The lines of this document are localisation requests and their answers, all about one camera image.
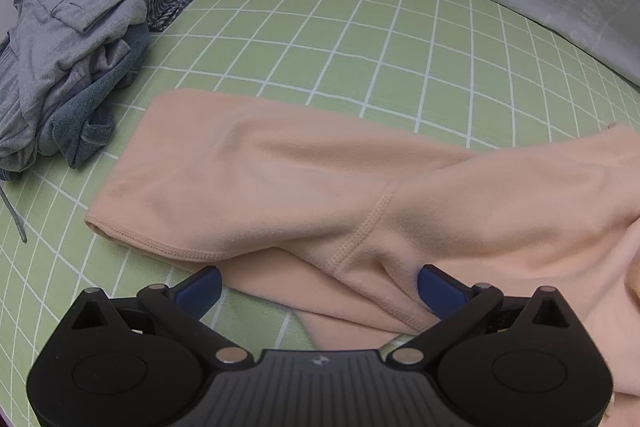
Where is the grey hoodie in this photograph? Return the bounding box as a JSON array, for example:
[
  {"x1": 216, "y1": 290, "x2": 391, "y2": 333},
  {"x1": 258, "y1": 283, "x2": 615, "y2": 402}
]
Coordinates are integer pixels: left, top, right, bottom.
[{"x1": 0, "y1": 0, "x2": 189, "y2": 244}]

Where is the peach fleece garment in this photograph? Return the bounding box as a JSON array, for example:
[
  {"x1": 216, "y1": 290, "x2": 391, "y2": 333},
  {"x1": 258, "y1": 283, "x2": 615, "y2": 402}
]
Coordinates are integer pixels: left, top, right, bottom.
[{"x1": 84, "y1": 89, "x2": 640, "y2": 427}]

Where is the blue denim garment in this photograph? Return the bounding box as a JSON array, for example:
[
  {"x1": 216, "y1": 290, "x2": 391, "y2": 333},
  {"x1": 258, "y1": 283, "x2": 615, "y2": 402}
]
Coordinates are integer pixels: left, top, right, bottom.
[{"x1": 37, "y1": 24, "x2": 151, "y2": 170}]

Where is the green grid cutting mat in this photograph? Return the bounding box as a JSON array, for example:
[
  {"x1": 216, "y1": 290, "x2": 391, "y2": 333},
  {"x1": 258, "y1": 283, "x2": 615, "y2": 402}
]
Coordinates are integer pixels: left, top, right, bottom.
[{"x1": 0, "y1": 0, "x2": 640, "y2": 408}]

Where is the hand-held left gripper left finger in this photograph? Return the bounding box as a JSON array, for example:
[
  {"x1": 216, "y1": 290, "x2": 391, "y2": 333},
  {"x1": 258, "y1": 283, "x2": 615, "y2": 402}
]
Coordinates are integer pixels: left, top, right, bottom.
[{"x1": 67, "y1": 265, "x2": 252, "y2": 366}]

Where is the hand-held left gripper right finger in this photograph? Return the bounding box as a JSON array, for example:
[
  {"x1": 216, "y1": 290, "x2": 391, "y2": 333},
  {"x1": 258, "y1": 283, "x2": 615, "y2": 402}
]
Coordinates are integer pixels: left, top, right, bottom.
[{"x1": 385, "y1": 264, "x2": 576, "y2": 366}]

